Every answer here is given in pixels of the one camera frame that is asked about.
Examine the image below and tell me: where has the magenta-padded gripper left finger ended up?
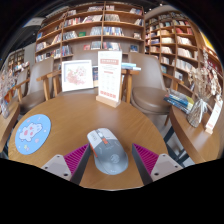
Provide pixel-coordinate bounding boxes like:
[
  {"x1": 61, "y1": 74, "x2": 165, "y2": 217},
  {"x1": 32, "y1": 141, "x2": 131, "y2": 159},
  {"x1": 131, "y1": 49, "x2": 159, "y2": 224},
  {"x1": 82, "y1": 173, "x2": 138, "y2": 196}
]
[{"x1": 40, "y1": 143, "x2": 92, "y2": 186}]

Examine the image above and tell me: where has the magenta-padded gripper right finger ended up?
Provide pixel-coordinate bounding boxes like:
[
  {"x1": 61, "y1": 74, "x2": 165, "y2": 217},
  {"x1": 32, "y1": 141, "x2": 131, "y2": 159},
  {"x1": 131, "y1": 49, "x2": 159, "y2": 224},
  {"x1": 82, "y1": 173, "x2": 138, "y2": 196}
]
[{"x1": 131, "y1": 142, "x2": 183, "y2": 186}]

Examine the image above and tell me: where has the grey computer mouse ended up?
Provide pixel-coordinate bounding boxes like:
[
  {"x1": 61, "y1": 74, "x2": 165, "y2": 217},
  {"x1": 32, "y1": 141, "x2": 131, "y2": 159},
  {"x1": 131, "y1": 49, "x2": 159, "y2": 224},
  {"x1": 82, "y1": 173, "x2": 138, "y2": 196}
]
[{"x1": 86, "y1": 127, "x2": 130, "y2": 176}]

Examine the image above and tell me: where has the round blue mouse pad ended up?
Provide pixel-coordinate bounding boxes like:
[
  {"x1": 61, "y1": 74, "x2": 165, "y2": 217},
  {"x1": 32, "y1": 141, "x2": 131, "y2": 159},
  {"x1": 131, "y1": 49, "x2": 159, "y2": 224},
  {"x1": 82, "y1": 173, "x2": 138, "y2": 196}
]
[{"x1": 14, "y1": 113, "x2": 52, "y2": 156}]

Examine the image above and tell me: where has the round wooden side table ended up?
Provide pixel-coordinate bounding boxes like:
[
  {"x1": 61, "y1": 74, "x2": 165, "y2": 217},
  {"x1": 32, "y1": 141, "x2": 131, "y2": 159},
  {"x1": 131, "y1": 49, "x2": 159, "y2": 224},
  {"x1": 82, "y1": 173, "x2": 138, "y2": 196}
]
[
  {"x1": 169, "y1": 104, "x2": 224, "y2": 165},
  {"x1": 0, "y1": 99, "x2": 21, "y2": 154}
]

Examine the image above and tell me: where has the stack of books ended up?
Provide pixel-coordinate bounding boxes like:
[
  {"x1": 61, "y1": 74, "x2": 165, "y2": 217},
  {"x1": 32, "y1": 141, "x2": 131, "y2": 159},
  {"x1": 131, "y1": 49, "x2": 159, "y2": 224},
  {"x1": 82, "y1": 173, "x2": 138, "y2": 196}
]
[{"x1": 163, "y1": 88, "x2": 195, "y2": 115}]

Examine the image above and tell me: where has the white sign on wooden base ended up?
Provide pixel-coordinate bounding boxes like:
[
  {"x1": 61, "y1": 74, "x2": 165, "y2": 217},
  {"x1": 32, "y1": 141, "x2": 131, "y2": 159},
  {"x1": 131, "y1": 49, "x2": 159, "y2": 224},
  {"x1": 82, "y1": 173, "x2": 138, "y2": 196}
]
[
  {"x1": 95, "y1": 50, "x2": 123, "y2": 109},
  {"x1": 204, "y1": 99, "x2": 224, "y2": 135}
]

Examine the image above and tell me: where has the brown wooden armchair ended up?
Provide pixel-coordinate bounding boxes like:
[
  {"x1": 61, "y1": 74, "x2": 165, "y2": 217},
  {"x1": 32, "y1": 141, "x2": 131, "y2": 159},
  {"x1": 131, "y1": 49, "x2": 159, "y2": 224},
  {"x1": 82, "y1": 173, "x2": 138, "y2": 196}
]
[
  {"x1": 128, "y1": 51, "x2": 184, "y2": 118},
  {"x1": 14, "y1": 57, "x2": 63, "y2": 116},
  {"x1": 49, "y1": 49, "x2": 134, "y2": 104}
]

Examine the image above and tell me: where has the white framed floral picture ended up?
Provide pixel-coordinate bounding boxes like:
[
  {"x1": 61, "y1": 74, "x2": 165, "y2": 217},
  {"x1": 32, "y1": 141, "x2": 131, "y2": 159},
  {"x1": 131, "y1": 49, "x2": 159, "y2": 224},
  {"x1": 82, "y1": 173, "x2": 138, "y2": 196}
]
[{"x1": 61, "y1": 59, "x2": 95, "y2": 93}]

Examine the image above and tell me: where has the dark book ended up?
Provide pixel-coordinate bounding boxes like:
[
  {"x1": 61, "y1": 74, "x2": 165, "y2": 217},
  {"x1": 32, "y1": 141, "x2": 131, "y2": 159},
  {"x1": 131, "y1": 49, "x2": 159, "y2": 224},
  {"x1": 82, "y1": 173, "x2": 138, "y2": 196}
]
[{"x1": 92, "y1": 65, "x2": 100, "y2": 88}]

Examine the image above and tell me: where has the light blue book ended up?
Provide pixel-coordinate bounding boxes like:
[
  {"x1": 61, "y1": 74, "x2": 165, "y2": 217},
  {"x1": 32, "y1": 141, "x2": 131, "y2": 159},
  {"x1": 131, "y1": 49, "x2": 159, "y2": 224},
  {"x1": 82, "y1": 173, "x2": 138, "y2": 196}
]
[{"x1": 121, "y1": 62, "x2": 142, "y2": 72}]

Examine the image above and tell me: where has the small distant book shelf unit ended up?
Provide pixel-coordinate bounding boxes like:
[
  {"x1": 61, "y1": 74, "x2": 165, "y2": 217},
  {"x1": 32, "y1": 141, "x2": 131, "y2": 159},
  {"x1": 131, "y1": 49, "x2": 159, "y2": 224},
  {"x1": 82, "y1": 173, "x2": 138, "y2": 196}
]
[{"x1": 7, "y1": 49, "x2": 26, "y2": 71}]

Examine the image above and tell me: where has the curved wooden book shelf unit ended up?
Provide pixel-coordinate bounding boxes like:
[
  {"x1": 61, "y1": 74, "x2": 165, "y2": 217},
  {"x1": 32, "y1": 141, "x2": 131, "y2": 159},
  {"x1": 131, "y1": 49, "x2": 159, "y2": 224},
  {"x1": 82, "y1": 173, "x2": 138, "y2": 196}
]
[{"x1": 143, "y1": 11, "x2": 224, "y2": 101}]

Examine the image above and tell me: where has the wide wooden book shelf unit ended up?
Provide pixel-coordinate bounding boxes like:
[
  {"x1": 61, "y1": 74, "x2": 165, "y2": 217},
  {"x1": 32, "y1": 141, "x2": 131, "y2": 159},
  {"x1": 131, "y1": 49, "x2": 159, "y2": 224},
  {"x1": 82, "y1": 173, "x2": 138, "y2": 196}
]
[{"x1": 34, "y1": 1, "x2": 146, "y2": 64}]

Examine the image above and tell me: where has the white ceiling panel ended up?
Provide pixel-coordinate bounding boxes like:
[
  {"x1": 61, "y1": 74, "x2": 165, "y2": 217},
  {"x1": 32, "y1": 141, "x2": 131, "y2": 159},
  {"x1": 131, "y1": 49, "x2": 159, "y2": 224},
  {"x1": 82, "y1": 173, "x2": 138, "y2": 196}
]
[{"x1": 23, "y1": 16, "x2": 46, "y2": 28}]

